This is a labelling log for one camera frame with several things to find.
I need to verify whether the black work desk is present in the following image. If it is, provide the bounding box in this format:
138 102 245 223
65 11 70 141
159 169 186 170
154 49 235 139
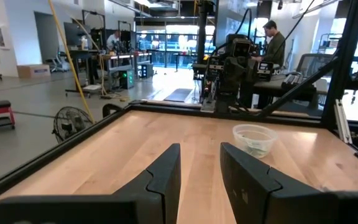
252 74 320 110

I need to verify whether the black frame hook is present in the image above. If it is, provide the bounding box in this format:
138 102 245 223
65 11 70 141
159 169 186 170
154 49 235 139
102 103 124 118

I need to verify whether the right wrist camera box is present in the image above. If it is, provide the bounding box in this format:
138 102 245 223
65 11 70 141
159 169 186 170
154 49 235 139
231 37 254 59

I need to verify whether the black building pillar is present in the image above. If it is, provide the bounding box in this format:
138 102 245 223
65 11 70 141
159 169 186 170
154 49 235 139
196 0 216 65

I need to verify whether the cardboard box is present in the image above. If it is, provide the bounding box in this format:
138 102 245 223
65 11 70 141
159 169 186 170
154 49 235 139
16 63 52 79

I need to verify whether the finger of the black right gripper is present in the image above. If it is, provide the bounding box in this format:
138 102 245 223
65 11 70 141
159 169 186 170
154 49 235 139
237 58 252 85
223 58 238 85

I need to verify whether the yellow hanging cable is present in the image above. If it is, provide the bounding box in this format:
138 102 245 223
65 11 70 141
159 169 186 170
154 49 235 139
47 0 96 124

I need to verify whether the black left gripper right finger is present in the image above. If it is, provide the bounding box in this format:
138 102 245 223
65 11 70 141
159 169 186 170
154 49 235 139
219 142 358 224

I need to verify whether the green white sweetener packet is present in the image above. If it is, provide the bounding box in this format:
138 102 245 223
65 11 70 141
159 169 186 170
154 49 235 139
242 141 270 157

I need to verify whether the black floor mat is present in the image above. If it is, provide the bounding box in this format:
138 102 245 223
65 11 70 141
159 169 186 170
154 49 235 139
163 88 194 103

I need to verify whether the computer tower green light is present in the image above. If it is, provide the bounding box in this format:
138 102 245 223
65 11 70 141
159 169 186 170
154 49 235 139
118 68 135 90

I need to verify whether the black aluminium table frame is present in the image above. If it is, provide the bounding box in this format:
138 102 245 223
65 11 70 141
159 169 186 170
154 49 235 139
0 0 358 206

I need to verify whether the person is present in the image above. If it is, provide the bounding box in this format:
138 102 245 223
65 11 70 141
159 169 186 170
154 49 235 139
106 30 122 50
250 20 287 68

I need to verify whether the clear plastic cup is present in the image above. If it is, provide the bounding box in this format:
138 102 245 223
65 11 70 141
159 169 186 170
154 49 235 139
232 124 278 159

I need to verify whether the grey mesh chair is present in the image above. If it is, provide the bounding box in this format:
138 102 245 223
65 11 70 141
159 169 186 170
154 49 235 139
295 53 338 94

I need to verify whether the black floor fan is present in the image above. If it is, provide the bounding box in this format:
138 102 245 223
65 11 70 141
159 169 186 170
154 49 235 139
52 106 94 144

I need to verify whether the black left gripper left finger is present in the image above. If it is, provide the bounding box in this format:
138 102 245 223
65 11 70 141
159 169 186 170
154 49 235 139
0 142 182 224

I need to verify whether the silver frame bracket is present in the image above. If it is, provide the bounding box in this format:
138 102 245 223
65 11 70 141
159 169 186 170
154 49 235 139
334 98 353 144

